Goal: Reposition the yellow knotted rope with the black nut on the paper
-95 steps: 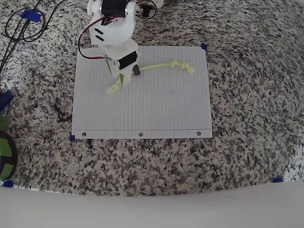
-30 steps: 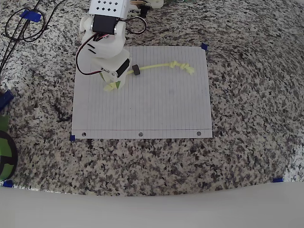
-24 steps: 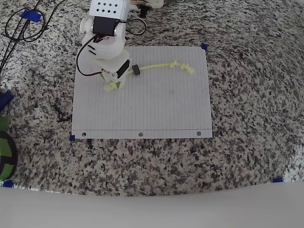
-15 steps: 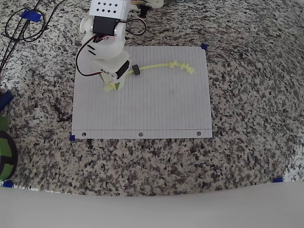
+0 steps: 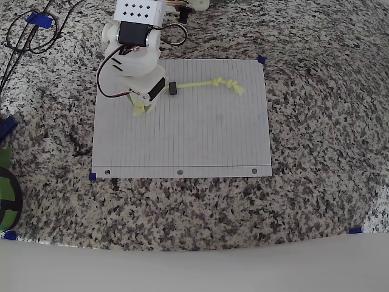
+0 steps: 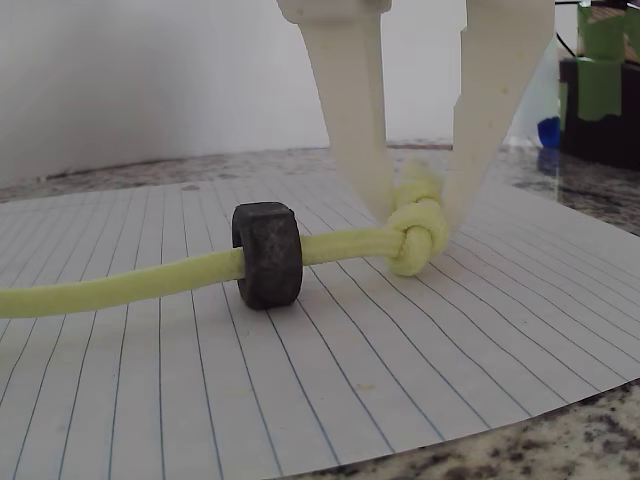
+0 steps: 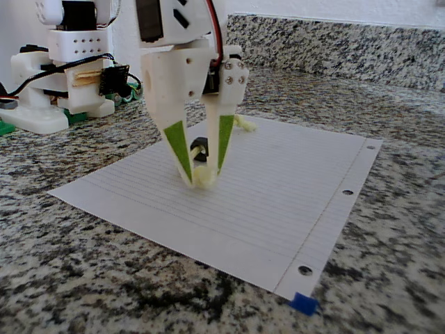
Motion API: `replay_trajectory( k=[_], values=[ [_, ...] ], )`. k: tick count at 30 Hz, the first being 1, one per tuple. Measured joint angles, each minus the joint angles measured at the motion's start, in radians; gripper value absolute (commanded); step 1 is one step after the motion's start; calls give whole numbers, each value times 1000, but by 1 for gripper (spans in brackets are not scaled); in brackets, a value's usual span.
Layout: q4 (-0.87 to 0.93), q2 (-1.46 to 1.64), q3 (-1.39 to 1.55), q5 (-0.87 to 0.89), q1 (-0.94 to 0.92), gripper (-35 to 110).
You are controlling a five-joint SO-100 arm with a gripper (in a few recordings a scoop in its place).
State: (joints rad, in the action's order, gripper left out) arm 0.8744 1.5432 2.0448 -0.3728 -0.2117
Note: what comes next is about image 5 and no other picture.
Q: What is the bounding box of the looped thin black cable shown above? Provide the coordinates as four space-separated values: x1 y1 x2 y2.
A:
5 0 88 55

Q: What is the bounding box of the red black servo wire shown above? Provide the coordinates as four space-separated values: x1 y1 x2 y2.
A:
96 44 136 99

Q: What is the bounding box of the lined paper sheet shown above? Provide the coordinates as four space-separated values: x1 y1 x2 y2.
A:
91 59 272 179

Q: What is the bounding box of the green tape scrap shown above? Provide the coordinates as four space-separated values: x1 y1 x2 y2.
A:
0 147 13 167

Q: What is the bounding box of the yellow-green knotted rope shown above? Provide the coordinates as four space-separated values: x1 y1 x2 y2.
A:
133 77 246 119

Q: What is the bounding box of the black white servo cable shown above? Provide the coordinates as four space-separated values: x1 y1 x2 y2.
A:
151 23 188 47

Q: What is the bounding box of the green filament spool black rim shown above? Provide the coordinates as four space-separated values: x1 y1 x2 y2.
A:
0 166 24 231

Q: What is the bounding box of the blue plastic clamp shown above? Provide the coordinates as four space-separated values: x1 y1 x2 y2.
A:
0 117 18 142

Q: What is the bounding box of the straight black cable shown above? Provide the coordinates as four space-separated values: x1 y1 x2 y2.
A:
0 0 54 95

